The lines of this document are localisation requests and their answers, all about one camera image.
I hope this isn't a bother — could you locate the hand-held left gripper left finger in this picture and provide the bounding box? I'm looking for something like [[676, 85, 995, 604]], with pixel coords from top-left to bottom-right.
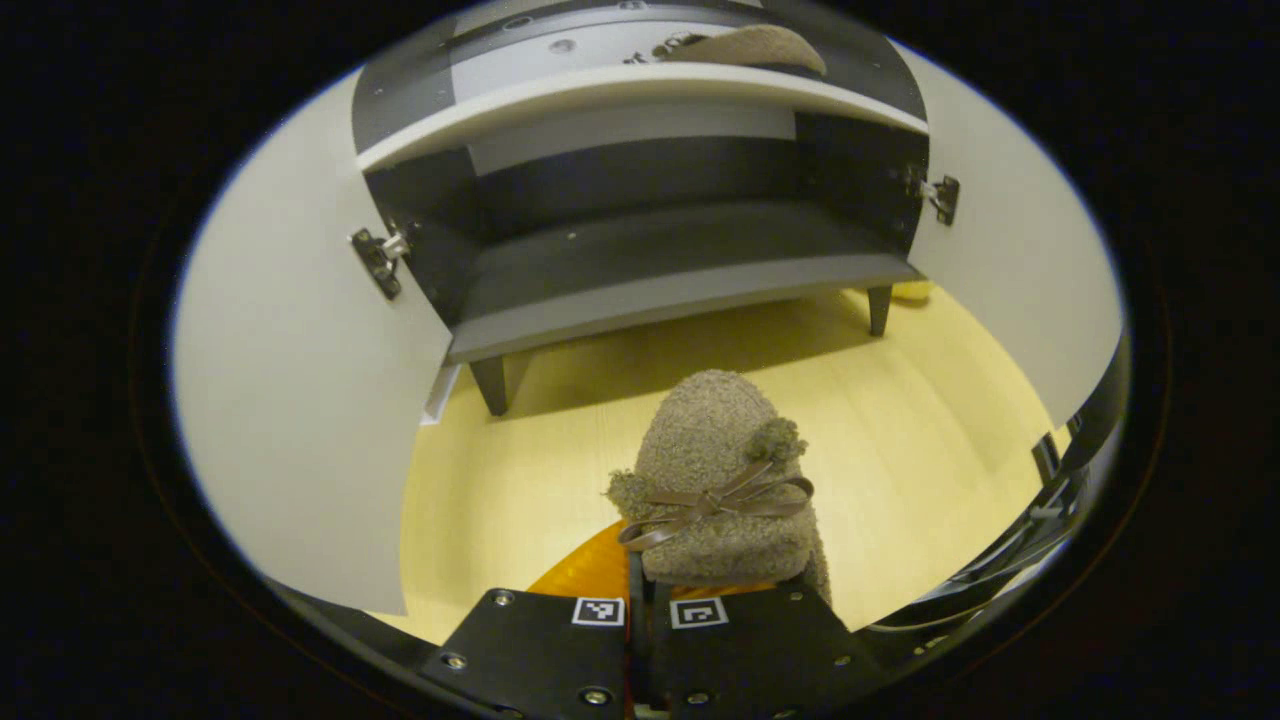
[[420, 520, 641, 720]]

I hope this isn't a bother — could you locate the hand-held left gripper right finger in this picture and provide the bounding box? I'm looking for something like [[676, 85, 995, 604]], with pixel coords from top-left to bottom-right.
[[640, 575, 886, 720]]

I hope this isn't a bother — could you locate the brown fuzzy shoe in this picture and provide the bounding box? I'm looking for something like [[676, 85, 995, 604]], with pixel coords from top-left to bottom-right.
[[665, 25, 829, 77], [605, 370, 833, 606]]

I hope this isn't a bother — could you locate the white cabinet door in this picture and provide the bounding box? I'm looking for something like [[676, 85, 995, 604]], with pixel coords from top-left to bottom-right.
[[885, 40, 1126, 429], [172, 68, 456, 616]]

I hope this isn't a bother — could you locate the white shoe cabinet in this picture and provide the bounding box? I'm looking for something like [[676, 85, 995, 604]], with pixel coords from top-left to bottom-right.
[[350, 0, 931, 417]]

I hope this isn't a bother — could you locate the metal door hinge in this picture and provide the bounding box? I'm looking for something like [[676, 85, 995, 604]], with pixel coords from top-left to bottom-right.
[[349, 227, 412, 300], [914, 174, 962, 227]]

